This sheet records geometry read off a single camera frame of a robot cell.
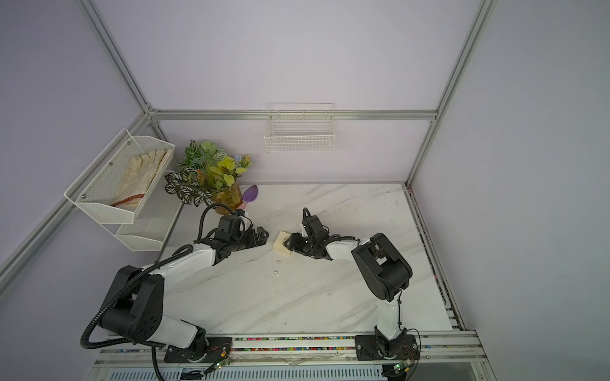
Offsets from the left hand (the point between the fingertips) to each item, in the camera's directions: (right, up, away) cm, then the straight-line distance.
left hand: (258, 238), depth 92 cm
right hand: (+12, -4, +3) cm, 13 cm away
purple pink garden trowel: (-9, +18, +23) cm, 31 cm away
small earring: (+8, -10, +1) cm, 13 cm away
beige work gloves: (-38, +24, -11) cm, 47 cm away
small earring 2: (+7, -13, -1) cm, 15 cm away
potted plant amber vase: (-24, +26, +7) cm, 36 cm away
